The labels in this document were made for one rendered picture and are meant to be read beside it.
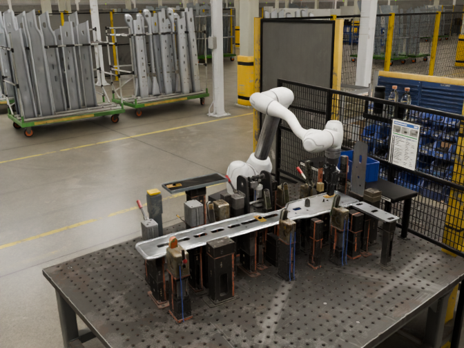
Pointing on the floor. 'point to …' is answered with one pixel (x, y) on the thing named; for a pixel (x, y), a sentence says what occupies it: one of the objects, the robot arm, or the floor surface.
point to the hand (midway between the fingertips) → (330, 189)
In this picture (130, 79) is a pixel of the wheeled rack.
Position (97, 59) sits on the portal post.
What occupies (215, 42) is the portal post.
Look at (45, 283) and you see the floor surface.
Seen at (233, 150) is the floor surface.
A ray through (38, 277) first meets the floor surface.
